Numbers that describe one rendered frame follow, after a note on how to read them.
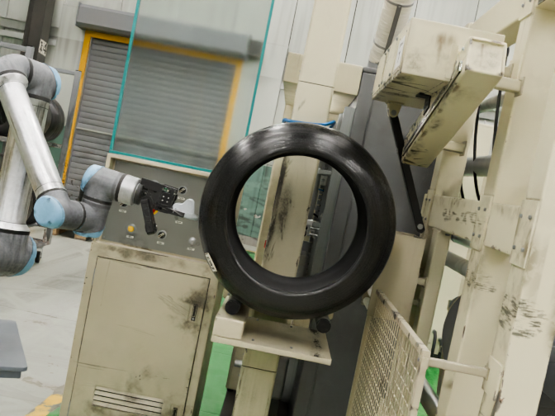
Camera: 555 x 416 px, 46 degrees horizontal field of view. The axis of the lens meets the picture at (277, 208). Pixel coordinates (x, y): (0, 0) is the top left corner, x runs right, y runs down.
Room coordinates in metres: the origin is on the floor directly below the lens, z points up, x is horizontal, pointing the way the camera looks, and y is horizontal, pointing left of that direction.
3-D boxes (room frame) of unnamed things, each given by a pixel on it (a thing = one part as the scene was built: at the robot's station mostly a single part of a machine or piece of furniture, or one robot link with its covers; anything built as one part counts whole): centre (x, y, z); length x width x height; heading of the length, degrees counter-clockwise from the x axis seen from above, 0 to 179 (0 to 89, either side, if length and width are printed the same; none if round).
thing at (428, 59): (2.01, -0.36, 1.71); 0.61 x 0.25 x 0.15; 179
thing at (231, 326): (2.14, 0.07, 0.84); 0.36 x 0.09 x 0.06; 179
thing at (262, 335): (2.14, -0.07, 0.80); 0.37 x 0.36 x 0.02; 89
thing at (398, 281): (2.35, -0.45, 1.05); 0.20 x 0.15 x 0.30; 179
